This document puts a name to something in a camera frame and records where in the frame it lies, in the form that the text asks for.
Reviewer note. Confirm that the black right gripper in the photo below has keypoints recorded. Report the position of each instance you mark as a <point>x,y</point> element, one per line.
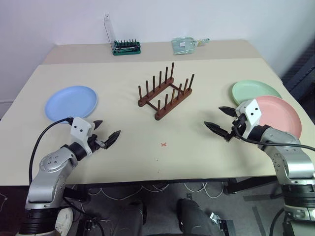
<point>240,126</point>

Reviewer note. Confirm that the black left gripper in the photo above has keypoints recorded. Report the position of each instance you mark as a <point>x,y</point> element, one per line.
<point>94,142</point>

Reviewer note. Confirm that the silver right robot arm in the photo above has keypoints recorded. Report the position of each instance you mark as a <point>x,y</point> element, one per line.
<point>290,162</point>

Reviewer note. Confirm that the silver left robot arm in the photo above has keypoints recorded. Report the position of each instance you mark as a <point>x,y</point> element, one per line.
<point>49,162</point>

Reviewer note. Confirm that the wooden dish rack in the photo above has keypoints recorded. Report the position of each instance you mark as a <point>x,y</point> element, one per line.
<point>157,92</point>

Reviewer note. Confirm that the green plate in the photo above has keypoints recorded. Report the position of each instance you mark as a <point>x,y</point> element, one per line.
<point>253,91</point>

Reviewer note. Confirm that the blue plate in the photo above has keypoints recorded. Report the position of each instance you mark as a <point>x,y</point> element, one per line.
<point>71,103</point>

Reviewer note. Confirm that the red plate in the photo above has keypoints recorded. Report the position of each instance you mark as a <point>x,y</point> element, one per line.
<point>280,115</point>

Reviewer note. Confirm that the pale green plastic packet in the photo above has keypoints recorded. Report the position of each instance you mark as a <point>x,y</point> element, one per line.
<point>183,46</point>

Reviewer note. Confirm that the green screwdriver bit set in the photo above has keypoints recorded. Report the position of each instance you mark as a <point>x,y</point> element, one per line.
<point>126,50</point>

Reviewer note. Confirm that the black ribbed object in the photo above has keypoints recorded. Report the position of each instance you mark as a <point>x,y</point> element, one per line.
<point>301,68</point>

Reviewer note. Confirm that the white shoe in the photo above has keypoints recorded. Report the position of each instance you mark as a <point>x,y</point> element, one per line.
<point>62,220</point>

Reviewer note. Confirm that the dark grey rounded shape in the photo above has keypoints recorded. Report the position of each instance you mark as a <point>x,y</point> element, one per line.
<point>194,218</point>

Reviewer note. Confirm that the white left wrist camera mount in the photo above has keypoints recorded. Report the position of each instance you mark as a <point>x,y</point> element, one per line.
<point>80,126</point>

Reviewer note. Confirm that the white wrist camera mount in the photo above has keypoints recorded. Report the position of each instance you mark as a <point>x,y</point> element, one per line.
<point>253,111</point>
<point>80,126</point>

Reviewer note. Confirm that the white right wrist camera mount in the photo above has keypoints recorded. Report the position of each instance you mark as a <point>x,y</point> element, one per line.
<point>253,111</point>

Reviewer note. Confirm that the black metal bracket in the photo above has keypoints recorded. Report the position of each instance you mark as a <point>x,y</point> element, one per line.
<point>225,227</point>

